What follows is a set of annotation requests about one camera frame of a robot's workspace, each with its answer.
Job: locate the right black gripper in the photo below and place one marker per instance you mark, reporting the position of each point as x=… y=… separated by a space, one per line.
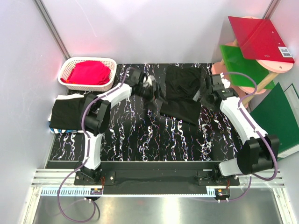
x=202 y=100

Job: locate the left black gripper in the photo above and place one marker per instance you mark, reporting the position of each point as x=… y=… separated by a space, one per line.
x=155 y=95

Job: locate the black graphic t shirt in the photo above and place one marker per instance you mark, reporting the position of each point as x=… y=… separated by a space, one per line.
x=182 y=100

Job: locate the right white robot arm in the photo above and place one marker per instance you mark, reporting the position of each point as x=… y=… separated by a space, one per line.
x=259 y=153

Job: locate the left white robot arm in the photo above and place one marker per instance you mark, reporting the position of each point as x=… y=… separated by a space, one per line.
x=95 y=117

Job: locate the pink wooden shelf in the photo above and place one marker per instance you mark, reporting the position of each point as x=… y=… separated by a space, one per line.
x=275 y=68

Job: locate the light green folder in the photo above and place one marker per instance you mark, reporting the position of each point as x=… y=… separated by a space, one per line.
x=235 y=62

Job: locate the pink t shirt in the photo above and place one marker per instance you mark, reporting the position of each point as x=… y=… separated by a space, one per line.
x=90 y=73

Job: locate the dark green binder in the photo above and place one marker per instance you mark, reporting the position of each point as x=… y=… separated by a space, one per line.
x=275 y=115

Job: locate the red folder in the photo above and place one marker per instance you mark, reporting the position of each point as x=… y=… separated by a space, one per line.
x=258 y=39

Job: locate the folded black t shirt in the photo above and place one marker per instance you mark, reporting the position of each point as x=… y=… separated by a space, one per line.
x=67 y=112

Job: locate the white plastic basket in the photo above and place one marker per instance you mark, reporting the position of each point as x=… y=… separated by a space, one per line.
x=69 y=65

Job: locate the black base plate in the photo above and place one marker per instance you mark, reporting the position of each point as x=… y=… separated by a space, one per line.
x=155 y=182

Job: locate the aluminium rail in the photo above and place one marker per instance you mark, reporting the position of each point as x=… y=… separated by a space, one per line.
x=55 y=177

